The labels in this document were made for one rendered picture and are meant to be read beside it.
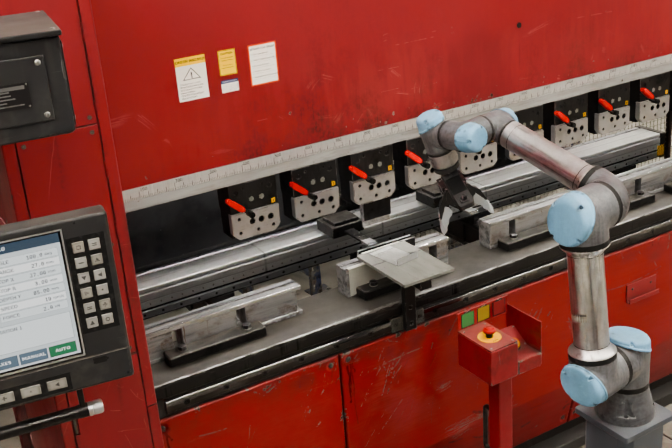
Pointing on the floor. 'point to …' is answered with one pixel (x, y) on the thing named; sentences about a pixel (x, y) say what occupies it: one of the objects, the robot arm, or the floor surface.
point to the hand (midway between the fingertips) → (469, 226)
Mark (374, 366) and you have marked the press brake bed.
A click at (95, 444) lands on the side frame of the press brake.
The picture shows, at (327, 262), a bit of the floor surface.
